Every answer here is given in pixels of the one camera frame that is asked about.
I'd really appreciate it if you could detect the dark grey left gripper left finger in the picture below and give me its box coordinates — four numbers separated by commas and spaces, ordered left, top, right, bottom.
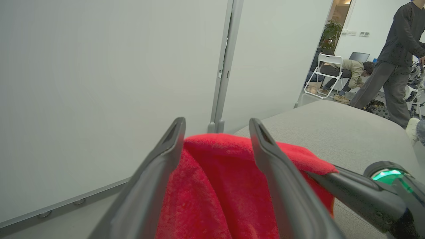
88, 117, 186, 239

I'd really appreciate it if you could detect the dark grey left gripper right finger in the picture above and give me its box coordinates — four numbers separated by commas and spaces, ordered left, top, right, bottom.
249, 118, 346, 239

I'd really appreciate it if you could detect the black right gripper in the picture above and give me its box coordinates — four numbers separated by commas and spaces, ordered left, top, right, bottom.
305, 161, 425, 239

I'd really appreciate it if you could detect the red garment with white trim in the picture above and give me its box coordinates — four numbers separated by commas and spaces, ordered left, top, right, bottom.
155, 133, 339, 239

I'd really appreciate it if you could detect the blue jeans leg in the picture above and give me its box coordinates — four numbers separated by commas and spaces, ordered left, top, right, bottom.
416, 119, 425, 147

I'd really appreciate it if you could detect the dark pile on floor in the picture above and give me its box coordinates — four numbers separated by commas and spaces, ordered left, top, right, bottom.
365, 99, 391, 119

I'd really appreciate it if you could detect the white robot equipment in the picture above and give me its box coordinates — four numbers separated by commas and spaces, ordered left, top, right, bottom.
403, 56, 425, 119

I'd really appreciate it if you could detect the seated person in beige jacket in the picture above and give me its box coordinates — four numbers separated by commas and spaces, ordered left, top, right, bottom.
318, 59, 376, 97

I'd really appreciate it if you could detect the white folding chair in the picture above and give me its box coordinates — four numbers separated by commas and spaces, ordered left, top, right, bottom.
304, 53, 344, 100

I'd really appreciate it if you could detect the dark laptop screen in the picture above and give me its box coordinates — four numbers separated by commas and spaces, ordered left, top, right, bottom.
349, 52, 370, 63

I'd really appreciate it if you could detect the standing person in dark clothes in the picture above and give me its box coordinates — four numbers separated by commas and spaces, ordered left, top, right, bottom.
349, 0, 425, 129

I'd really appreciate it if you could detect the green potted plant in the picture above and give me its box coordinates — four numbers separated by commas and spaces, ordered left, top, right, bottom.
319, 19, 342, 55

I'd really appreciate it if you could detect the grey partition bottom rail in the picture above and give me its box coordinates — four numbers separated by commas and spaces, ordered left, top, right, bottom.
0, 178, 130, 230

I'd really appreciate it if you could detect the grey partition joint post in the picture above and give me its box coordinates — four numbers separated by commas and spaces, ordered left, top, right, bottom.
208, 0, 244, 134

